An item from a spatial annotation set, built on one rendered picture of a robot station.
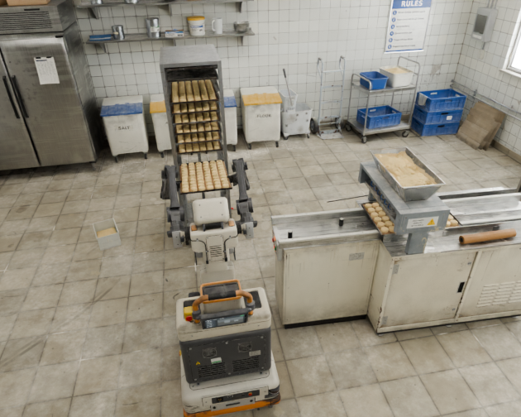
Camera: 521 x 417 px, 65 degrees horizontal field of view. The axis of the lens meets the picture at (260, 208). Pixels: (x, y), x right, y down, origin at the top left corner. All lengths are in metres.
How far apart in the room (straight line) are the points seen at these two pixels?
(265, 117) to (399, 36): 2.46
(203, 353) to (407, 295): 1.52
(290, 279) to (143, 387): 1.28
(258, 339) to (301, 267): 0.66
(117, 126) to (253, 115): 1.86
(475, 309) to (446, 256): 0.70
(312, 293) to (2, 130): 4.39
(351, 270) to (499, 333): 1.34
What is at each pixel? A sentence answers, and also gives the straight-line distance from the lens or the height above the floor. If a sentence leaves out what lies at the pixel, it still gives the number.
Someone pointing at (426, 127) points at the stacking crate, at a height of 0.14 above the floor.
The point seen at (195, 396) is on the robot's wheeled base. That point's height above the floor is 0.27.
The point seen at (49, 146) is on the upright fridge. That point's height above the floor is 0.44.
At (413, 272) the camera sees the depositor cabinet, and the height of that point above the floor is 0.67.
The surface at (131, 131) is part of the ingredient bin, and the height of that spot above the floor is 0.44.
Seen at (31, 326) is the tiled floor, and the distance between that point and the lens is 3.93.
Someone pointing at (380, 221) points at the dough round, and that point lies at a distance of 3.04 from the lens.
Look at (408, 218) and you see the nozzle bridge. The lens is 2.69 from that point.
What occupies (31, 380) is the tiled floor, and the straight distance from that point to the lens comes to 3.55.
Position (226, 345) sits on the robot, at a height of 0.62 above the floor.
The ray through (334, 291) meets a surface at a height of 0.39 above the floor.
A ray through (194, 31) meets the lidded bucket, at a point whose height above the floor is 1.62.
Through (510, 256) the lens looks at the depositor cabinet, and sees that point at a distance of 3.38.
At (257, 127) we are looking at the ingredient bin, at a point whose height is 0.36.
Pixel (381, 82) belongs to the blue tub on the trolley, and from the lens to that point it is 6.32.
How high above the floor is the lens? 2.59
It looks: 33 degrees down
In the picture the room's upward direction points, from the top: 1 degrees counter-clockwise
